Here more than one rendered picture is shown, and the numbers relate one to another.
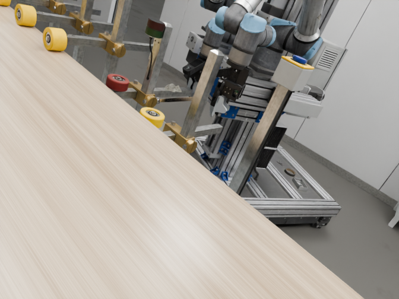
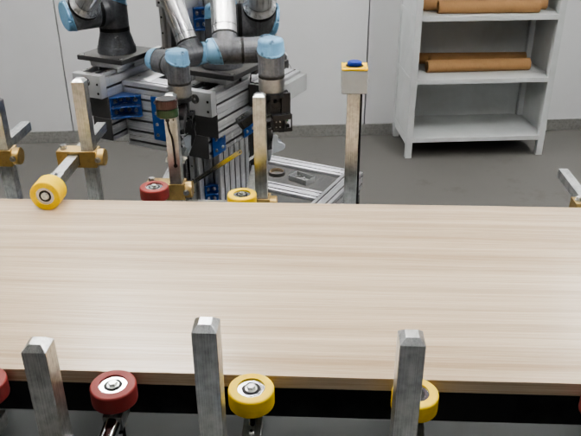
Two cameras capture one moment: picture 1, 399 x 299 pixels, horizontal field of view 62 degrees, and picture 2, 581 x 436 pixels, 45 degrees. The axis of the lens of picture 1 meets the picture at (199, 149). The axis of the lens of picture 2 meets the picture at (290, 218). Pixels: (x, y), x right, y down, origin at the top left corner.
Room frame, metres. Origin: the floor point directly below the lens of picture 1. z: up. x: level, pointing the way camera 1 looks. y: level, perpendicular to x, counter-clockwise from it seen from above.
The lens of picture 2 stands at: (-0.58, 0.93, 1.71)
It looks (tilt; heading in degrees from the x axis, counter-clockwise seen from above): 27 degrees down; 330
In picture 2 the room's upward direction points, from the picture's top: straight up
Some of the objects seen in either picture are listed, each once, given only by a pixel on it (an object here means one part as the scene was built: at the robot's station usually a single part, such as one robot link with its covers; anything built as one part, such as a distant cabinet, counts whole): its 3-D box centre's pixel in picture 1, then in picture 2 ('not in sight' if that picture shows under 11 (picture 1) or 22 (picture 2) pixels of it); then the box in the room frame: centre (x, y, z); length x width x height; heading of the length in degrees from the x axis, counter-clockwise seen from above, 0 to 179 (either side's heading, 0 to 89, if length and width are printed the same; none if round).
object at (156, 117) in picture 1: (148, 127); (242, 210); (0.97, 0.18, 0.85); 0.08 x 0.08 x 0.11
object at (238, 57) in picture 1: (240, 56); (271, 84); (1.13, -0.01, 1.14); 0.08 x 0.08 x 0.05
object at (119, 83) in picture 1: (115, 91); (156, 202); (1.13, 0.37, 0.85); 0.08 x 0.08 x 0.11
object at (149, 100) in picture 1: (141, 95); (169, 189); (1.22, 0.29, 0.85); 0.13 x 0.06 x 0.05; 57
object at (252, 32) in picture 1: (250, 33); (271, 57); (1.13, -0.01, 1.22); 0.09 x 0.08 x 0.11; 156
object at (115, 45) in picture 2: not in sight; (115, 38); (2.17, 0.13, 1.09); 0.15 x 0.15 x 0.10
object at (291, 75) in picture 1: (291, 75); (354, 79); (0.93, -0.16, 1.18); 0.07 x 0.07 x 0.08; 57
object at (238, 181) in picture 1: (253, 153); (351, 166); (0.93, -0.16, 0.92); 0.05 x 0.04 x 0.45; 57
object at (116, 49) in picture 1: (111, 45); (82, 157); (1.36, 0.50, 0.94); 0.13 x 0.06 x 0.05; 57
